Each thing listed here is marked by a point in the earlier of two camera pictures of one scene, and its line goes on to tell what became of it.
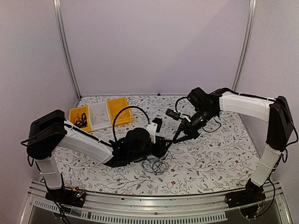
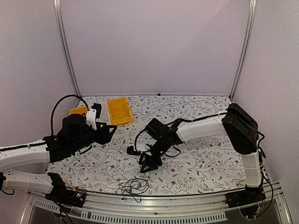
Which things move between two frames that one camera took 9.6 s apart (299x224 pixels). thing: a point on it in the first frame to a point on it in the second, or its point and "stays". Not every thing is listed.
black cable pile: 157,165 to 133,187
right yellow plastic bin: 115,105 stays
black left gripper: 161,150 to 103,132
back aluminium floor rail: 128,94 stays
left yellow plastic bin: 73,114 stays
